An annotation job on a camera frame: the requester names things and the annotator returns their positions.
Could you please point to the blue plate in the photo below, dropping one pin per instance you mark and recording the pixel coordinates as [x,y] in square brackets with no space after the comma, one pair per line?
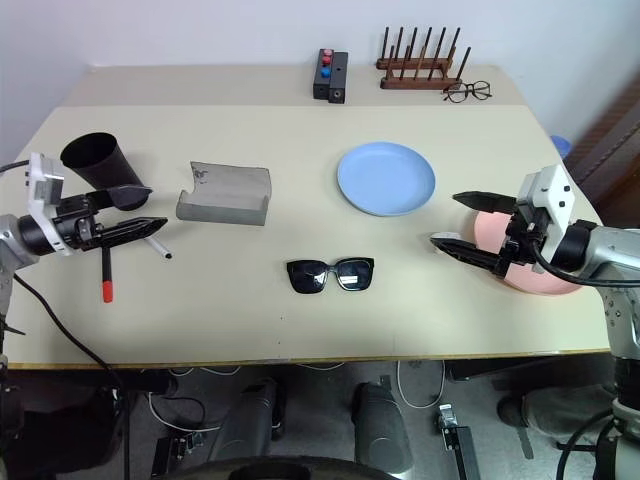
[385,177]

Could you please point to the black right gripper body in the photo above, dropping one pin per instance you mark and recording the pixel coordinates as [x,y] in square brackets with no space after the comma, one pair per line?
[522,235]

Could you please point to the grey glasses case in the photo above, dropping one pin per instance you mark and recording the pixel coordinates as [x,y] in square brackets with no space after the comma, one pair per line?
[225,197]

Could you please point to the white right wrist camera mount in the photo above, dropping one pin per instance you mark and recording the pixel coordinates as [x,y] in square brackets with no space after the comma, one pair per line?
[555,192]

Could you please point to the black box with coloured buttons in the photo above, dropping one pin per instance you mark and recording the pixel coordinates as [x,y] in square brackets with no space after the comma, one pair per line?
[321,80]

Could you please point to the black-rimmed eyeglasses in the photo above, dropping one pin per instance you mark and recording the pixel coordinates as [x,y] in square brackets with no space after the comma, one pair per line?
[467,92]

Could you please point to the black sunglasses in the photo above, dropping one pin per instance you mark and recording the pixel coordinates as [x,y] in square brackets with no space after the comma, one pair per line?
[310,276]

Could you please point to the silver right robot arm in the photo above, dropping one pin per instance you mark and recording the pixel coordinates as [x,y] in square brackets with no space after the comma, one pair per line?
[607,247]

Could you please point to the black pen with red cap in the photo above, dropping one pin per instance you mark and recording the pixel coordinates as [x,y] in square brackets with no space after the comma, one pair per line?
[107,280]

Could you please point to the person's grey trouser leg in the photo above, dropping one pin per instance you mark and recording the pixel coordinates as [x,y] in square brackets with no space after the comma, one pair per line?
[565,415]

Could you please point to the black metal bracket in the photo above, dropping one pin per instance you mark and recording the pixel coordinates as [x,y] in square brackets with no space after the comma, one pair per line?
[457,440]

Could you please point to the dark wooden furniture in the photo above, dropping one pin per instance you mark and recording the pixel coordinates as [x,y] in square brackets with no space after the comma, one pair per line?
[612,155]

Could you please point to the person's dark shoe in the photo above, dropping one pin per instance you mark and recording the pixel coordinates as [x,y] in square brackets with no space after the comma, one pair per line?
[512,412]

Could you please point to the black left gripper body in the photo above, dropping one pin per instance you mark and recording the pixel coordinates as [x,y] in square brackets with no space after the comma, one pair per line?
[80,222]

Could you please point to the brown wooden peg rack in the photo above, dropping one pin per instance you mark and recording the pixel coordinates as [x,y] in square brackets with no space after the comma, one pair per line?
[417,82]

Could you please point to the black table frame bar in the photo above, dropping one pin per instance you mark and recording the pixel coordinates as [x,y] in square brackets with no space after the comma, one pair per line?
[525,370]

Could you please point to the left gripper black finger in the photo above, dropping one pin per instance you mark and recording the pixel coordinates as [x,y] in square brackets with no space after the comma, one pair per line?
[127,196]
[135,229]

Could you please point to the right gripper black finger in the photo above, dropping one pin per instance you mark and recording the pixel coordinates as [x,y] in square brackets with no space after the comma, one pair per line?
[485,201]
[472,255]

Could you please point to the white pen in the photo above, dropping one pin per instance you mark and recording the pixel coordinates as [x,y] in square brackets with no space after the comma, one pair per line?
[161,249]

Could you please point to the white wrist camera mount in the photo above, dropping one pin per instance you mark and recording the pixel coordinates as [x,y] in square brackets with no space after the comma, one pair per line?
[46,180]
[555,192]

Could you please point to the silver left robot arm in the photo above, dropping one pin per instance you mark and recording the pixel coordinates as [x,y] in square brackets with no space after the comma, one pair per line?
[12,237]

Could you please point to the black connector box on floor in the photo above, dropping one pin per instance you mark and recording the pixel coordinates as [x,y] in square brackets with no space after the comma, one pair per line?
[175,452]

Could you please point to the blue round object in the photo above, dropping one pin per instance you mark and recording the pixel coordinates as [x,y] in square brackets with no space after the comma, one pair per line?
[561,147]

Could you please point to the dark rounded shape under table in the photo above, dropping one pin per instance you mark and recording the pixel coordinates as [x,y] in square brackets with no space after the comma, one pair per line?
[247,425]
[382,430]

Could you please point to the black pen holder cup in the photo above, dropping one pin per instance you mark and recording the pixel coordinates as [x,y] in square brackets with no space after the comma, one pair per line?
[102,162]

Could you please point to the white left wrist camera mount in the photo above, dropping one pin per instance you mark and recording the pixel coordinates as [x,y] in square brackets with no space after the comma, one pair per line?
[46,180]

